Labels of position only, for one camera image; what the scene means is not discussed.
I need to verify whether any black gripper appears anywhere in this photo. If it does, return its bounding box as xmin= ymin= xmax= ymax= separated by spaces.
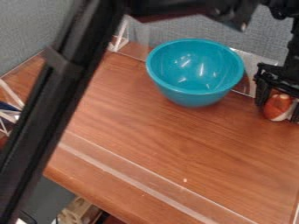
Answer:
xmin=254 ymin=63 xmax=299 ymax=123

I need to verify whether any brown and white plush mushroom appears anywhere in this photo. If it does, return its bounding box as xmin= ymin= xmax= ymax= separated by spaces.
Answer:
xmin=263 ymin=93 xmax=299 ymax=122

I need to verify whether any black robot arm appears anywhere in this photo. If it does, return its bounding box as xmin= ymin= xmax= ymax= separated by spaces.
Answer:
xmin=0 ymin=0 xmax=299 ymax=224

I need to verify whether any blue plastic bowl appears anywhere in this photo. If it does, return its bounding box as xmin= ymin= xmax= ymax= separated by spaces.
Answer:
xmin=146 ymin=38 xmax=244 ymax=108

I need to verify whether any clear acrylic back barrier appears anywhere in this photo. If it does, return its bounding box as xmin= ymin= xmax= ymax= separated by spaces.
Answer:
xmin=118 ymin=41 xmax=278 ymax=98

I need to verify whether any clear acrylic barrier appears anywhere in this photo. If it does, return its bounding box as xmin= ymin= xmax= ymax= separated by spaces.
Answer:
xmin=59 ymin=131 xmax=256 ymax=224
xmin=118 ymin=41 xmax=278 ymax=98

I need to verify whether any clear acrylic front barrier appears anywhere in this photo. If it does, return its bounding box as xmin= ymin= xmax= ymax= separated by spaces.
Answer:
xmin=59 ymin=131 xmax=256 ymax=224

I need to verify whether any wooden block under table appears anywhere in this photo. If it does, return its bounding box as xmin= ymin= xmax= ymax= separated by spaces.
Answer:
xmin=59 ymin=197 xmax=103 ymax=224

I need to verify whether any clear acrylic corner bracket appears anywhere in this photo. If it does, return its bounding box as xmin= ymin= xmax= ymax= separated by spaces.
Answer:
xmin=108 ymin=19 xmax=128 ymax=52

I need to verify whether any clear acrylic left bracket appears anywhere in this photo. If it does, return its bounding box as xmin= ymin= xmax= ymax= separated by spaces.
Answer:
xmin=0 ymin=79 xmax=24 ymax=137

